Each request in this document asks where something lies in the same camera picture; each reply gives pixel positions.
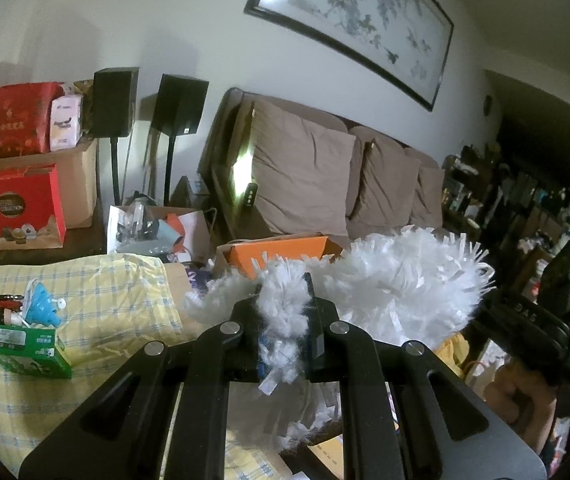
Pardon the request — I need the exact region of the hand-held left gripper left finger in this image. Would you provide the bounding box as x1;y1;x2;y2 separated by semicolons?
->
19;299;266;480

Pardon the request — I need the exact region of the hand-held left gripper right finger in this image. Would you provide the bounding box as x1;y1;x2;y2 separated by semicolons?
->
304;272;548;480

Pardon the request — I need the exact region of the orange lined cardboard box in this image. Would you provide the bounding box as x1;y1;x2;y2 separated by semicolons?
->
215;234;356;281

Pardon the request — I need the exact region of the white fluffy duster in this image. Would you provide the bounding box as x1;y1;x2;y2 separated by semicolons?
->
185;225;496;456

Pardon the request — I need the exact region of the blue collapsible funnel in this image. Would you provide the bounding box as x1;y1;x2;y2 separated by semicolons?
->
24;280;66;318

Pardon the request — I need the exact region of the green yellow toothpaste box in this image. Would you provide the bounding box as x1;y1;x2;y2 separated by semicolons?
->
0;317;73;380

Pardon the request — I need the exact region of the person's right hand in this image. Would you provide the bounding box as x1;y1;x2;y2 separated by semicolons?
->
485;360;560;456

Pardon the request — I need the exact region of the purple printed box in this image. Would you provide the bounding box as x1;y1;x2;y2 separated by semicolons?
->
187;267;226;296

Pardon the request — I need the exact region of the yellow plastic bag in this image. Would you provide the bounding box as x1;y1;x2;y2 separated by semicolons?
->
435;332;470;376

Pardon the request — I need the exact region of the cluttered dark shelf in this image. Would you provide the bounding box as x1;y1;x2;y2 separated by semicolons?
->
440;145;570;301

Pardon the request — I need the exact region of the white paper bag with clutter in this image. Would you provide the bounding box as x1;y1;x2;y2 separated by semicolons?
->
108;204;211;263

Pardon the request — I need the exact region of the yellow checked cloth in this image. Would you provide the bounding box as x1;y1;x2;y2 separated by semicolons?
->
0;254;291;480

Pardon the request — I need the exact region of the small brown cushion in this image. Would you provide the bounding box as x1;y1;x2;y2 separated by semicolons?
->
410;165;446;231

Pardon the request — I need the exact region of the brown sofa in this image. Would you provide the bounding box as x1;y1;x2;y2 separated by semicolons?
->
200;87;466;251

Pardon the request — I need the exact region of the medium brown cushion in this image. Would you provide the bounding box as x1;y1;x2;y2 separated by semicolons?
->
350;135;423;238

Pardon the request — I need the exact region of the large brown cushion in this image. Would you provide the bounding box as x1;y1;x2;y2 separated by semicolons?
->
250;97;358;236

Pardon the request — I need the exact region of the plain brown cardboard box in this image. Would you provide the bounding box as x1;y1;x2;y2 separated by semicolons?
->
0;137;98;231

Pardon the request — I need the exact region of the black speaker on stand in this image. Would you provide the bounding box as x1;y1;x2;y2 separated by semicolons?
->
151;74;210;207
92;66;140;206

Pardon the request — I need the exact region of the red chocolate gift box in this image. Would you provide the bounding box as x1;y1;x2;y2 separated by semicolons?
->
0;165;67;252

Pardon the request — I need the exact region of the pink tissue pack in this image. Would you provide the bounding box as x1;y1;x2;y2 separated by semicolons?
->
49;94;85;152

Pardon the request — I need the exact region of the red flower print gift box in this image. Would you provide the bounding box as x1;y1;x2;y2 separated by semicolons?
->
0;81;66;158

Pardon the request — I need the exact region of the framed ink painting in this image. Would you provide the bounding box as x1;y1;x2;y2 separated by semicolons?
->
244;0;454;112

